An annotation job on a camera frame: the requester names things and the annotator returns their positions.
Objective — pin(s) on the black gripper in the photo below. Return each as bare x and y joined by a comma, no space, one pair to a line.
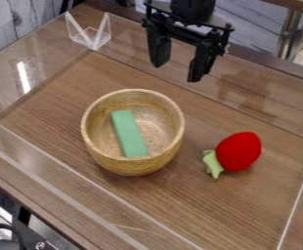
193,17

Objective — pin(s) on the red plush strawberry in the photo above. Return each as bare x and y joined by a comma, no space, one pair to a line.
233,155

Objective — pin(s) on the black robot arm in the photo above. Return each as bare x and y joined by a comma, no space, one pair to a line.
174,32

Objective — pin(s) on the wooden bowl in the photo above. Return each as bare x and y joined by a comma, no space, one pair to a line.
160,120

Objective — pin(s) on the metal table leg background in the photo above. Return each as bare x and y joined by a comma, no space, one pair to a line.
289,42

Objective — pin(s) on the green rectangular block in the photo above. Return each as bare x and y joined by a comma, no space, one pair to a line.
128,133

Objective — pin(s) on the clear acrylic tray walls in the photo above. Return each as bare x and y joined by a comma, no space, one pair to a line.
176,208

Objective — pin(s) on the clear acrylic corner bracket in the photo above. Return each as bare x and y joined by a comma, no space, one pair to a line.
88,37

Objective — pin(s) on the black table frame clamp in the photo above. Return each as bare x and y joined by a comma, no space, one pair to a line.
17,237

